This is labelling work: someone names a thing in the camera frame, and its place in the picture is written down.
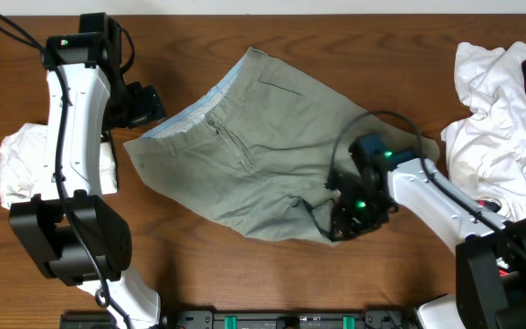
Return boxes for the khaki green shorts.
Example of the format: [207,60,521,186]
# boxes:
[124,48,440,243]

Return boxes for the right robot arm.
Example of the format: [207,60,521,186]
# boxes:
[327,133,526,328]

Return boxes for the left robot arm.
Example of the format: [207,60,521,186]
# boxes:
[9,13,165,328]

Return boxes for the folded white cloth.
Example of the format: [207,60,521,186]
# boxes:
[0,123,118,209]

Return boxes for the red and navy garment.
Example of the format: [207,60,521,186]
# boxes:
[478,199,501,213]

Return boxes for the crumpled white shirt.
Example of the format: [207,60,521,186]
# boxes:
[441,41,526,221]

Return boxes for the black mounting rail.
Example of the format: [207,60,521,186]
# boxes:
[58,310,421,329]

